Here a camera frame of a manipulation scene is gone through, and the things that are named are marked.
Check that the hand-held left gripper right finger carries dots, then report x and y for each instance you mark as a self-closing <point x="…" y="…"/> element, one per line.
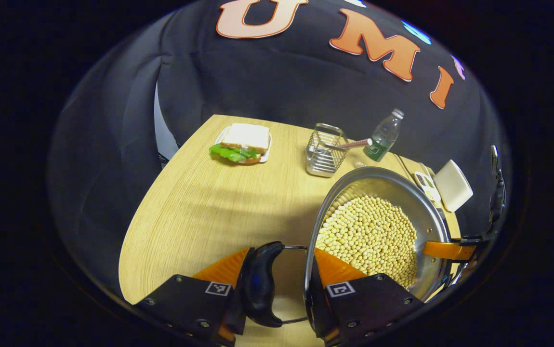
<point x="368" y="303"/>

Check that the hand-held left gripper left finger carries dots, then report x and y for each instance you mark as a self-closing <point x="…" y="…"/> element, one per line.
<point x="185" y="306"/>

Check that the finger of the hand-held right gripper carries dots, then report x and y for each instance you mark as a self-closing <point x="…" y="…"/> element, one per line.
<point x="445" y="250"/>

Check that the white toaster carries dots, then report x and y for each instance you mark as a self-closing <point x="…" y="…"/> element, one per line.
<point x="453" y="185"/>

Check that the pile of soybeans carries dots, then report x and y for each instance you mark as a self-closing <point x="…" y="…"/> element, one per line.
<point x="368" y="236"/>

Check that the clear plastic water bottle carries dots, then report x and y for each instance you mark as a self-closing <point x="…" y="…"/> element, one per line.
<point x="383" y="140"/>

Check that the white sandwich plate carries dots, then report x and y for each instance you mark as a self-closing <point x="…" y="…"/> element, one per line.
<point x="266" y="153"/>

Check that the toy sandwich with lettuce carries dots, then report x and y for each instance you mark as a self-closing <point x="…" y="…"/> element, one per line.
<point x="243" y="142"/>

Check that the black backdrop cloth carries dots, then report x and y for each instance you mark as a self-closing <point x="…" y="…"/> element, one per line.
<point x="267" y="77"/>

